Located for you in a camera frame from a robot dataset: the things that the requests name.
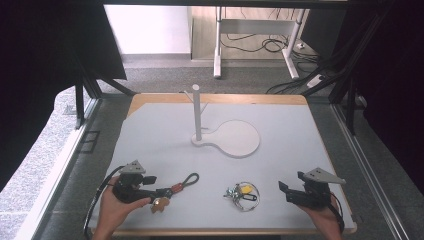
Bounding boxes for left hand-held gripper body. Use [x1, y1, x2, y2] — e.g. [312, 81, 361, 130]
[111, 159, 158, 205]

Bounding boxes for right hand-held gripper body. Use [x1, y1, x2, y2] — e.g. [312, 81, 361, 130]
[297, 167, 347, 211]

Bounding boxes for black strap keychain brown charm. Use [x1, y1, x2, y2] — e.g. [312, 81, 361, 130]
[149, 172, 201, 214]

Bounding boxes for key ring with yellow tag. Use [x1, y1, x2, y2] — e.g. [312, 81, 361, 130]
[223, 181, 261, 213]

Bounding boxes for white key stand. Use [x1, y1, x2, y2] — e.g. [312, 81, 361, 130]
[182, 83, 262, 159]

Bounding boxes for person's right hand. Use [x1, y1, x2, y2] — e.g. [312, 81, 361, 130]
[297, 195, 344, 234]

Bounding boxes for person's left hand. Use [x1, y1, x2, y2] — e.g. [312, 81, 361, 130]
[97, 176, 152, 233]

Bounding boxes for white table mat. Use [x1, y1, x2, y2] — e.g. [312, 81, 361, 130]
[89, 101, 355, 231]

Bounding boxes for dark floor hatch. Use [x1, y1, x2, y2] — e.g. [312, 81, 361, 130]
[78, 130, 101, 155]

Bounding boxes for black metal stand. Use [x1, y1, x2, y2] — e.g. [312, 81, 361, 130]
[328, 63, 358, 136]
[73, 58, 136, 130]

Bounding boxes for white power strip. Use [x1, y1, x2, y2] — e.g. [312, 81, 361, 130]
[306, 73, 326, 90]

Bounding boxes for black curtain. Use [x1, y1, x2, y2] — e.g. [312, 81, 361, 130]
[333, 0, 424, 196]
[0, 0, 128, 193]

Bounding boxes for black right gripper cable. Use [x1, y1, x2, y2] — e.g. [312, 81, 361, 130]
[328, 192, 345, 234]

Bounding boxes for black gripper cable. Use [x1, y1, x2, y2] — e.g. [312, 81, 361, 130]
[328, 192, 345, 234]
[83, 165, 126, 239]

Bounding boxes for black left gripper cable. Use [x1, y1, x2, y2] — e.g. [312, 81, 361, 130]
[83, 165, 126, 239]

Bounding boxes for aluminium rail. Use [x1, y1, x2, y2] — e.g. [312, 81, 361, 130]
[331, 103, 409, 240]
[13, 98, 101, 240]

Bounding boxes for black floor cables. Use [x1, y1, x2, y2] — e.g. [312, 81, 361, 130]
[221, 9, 323, 66]

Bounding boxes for white desk frame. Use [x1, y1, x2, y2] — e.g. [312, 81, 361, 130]
[213, 6, 309, 81]

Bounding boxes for black frame bar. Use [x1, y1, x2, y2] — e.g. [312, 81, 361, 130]
[102, 0, 351, 10]

